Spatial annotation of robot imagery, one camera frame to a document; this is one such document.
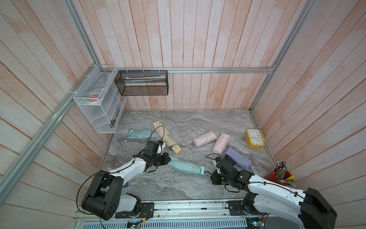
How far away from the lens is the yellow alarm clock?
0.98 meters

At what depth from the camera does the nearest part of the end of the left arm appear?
2.17 ft

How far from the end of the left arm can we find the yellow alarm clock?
61 centimetres
